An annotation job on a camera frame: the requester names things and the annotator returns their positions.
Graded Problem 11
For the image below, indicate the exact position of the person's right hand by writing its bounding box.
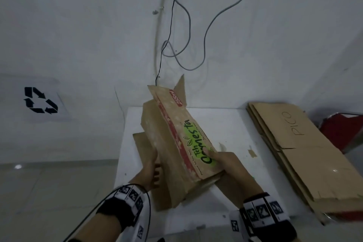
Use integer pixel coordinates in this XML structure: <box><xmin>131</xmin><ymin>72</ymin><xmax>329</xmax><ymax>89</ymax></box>
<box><xmin>202</xmin><ymin>148</ymin><xmax>263</xmax><ymax>203</ymax></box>

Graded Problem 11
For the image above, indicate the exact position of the person's left hand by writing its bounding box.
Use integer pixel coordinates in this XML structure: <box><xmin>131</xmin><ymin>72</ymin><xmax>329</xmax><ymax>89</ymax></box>
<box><xmin>129</xmin><ymin>148</ymin><xmax>164</xmax><ymax>193</ymax></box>

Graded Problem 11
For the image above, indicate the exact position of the person's left forearm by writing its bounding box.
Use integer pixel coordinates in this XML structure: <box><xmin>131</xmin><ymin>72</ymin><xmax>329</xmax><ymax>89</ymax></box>
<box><xmin>67</xmin><ymin>213</ymin><xmax>125</xmax><ymax>242</ymax></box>

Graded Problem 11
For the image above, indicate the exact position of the black marker wrist band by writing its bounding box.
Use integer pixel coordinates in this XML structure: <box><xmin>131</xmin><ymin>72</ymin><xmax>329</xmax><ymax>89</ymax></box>
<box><xmin>230</xmin><ymin>192</ymin><xmax>298</xmax><ymax>242</ymax></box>
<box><xmin>96</xmin><ymin>184</ymin><xmax>146</xmax><ymax>242</ymax></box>

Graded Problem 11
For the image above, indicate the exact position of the white table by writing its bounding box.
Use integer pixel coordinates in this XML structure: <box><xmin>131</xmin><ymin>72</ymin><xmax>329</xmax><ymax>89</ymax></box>
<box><xmin>113</xmin><ymin>106</ymin><xmax>327</xmax><ymax>235</ymax></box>

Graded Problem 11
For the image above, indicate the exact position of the red chair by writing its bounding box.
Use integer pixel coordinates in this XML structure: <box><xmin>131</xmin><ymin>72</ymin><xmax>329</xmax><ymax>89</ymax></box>
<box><xmin>319</xmin><ymin>113</ymin><xmax>363</xmax><ymax>222</ymax></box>

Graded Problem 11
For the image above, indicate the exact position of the white recycling symbol sign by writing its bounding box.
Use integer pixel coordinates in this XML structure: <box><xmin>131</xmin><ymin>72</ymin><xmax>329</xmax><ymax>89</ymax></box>
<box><xmin>0</xmin><ymin>74</ymin><xmax>71</xmax><ymax>123</ymax></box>

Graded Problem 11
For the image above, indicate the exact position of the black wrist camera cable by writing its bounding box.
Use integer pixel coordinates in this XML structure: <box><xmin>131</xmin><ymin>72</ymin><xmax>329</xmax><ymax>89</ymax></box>
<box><xmin>62</xmin><ymin>183</ymin><xmax>151</xmax><ymax>242</ymax></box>

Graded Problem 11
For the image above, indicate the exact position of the grey looped wall cable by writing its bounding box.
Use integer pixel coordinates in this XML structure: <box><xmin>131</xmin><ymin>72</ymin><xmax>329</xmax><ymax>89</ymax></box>
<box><xmin>161</xmin><ymin>0</ymin><xmax>259</xmax><ymax>71</ymax></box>

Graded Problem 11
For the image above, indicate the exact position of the white wall cable conduit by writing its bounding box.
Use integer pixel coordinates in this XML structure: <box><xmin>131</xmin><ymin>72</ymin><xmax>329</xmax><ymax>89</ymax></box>
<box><xmin>152</xmin><ymin>0</ymin><xmax>169</xmax><ymax>81</ymax></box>

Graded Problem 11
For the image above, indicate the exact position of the thin black wall cable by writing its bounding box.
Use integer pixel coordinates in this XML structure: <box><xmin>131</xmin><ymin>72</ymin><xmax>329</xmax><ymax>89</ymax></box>
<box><xmin>154</xmin><ymin>0</ymin><xmax>177</xmax><ymax>86</ymax></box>

